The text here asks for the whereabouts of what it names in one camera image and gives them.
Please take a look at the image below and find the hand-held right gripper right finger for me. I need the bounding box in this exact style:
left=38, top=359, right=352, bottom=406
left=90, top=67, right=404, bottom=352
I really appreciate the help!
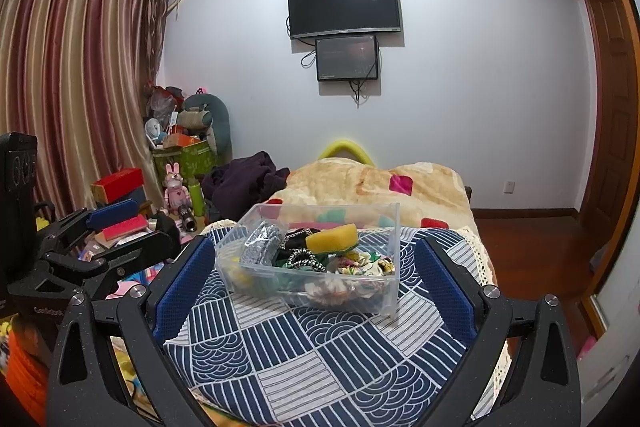
left=414, top=236, right=582, bottom=427

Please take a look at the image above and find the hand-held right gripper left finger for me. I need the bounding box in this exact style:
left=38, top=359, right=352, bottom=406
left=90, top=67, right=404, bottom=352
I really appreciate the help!
left=46, top=236, right=217, bottom=427

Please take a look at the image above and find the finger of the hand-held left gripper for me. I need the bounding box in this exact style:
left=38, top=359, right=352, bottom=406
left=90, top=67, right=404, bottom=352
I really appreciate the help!
left=46, top=216, right=181, bottom=294
left=36, top=198, right=140, bottom=259

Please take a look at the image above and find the floral fabric scrunchie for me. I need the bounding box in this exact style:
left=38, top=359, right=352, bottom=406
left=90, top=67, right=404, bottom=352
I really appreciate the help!
left=332, top=252, right=396, bottom=279

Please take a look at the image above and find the green cloth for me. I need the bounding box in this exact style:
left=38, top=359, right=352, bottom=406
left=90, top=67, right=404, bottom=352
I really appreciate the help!
left=272, top=257, right=312, bottom=294

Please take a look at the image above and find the yellow sponge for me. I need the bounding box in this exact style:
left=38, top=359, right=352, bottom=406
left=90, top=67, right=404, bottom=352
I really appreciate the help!
left=306, top=224, right=360, bottom=254

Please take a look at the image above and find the black white braided headband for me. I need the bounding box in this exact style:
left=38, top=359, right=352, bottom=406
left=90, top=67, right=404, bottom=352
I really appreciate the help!
left=275, top=229, right=333, bottom=274

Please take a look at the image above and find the clear plastic storage box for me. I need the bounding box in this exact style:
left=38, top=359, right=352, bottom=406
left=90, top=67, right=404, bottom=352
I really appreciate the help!
left=215, top=203, right=402, bottom=318

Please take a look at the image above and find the pink red book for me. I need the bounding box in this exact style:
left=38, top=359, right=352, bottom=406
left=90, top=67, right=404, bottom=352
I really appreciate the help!
left=100, top=214, right=148, bottom=243

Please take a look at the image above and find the red box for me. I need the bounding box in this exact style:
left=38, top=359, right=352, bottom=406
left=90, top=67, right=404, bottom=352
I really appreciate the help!
left=91, top=168, right=146, bottom=202

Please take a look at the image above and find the pink bunny figure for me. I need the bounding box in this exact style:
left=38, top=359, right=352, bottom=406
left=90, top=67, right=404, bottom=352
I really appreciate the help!
left=162, top=163, right=193, bottom=218

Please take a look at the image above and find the green bottle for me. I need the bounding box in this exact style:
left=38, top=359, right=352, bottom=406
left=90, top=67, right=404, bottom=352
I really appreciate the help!
left=188, top=177, right=206, bottom=218

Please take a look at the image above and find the green cardboard box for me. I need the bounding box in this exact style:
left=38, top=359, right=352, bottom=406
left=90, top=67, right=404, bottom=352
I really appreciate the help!
left=151, top=139, right=218, bottom=180

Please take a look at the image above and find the dark purple clothing pile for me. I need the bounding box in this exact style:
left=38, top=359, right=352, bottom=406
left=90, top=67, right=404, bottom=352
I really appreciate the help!
left=201, top=151, right=291, bottom=223

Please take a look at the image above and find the striped red beige curtain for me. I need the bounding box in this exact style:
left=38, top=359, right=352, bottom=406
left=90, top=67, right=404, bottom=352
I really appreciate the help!
left=0, top=0, right=176, bottom=218

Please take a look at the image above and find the grey plush pillow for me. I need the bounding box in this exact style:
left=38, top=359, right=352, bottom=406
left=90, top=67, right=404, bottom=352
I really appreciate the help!
left=181, top=94, right=232, bottom=158

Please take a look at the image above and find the beige fleece blanket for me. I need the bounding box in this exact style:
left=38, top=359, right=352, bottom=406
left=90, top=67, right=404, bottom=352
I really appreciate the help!
left=270, top=159, right=473, bottom=233

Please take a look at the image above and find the blue patterned cloth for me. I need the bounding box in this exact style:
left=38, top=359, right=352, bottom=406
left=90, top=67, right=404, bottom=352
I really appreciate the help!
left=162, top=224, right=476, bottom=423

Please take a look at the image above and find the white cabinet with stickers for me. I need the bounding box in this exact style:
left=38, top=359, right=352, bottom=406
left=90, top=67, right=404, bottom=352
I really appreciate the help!
left=575, top=252, right=640, bottom=408

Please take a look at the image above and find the brown wooden door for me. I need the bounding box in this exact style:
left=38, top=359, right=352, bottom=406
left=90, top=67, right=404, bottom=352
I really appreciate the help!
left=575, top=0, right=639, bottom=298

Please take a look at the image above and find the small black wall monitor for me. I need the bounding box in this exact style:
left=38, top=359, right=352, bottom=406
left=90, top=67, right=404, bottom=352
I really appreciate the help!
left=316, top=35, right=379, bottom=82

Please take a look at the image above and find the black wall television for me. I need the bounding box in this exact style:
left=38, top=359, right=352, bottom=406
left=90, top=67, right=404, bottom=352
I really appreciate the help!
left=287, top=0, right=402, bottom=40

